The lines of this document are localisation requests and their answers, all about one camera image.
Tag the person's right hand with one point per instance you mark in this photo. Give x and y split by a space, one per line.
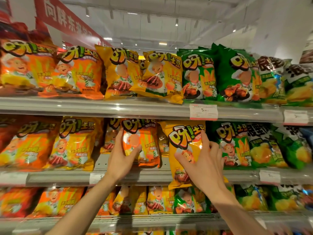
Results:
207 173

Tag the person's left hand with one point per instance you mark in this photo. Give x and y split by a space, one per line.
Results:
117 163

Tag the person's left thumb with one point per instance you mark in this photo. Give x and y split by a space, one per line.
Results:
134 152

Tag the person's right thumb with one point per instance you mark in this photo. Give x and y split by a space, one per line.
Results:
184 159

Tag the orange snack packet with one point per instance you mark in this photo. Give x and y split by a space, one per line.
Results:
24 66
106 205
56 200
29 146
78 73
146 141

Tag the yellow snack packet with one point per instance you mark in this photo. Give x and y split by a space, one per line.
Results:
183 139
73 144
163 143
119 70
132 200
160 199
110 139
161 75

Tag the person's left forearm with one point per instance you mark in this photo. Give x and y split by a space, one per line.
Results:
85 208

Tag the person's right forearm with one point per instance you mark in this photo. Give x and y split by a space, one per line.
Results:
234 215

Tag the grey metal shelf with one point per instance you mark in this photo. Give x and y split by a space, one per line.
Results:
122 107
151 221
146 177

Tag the green snack packet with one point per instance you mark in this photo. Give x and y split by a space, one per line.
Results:
234 75
198 75
188 200
232 146

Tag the white price tag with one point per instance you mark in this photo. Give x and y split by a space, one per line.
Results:
203 112
13 178
295 117
96 178
269 177

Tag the green potato chip packet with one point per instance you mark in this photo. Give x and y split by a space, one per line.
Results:
250 198
293 149
264 149
299 85
271 80
286 198

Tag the red snack packet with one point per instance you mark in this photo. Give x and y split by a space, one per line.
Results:
8 132
17 201
22 31

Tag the red hanging banner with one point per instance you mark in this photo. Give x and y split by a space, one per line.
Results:
63 17

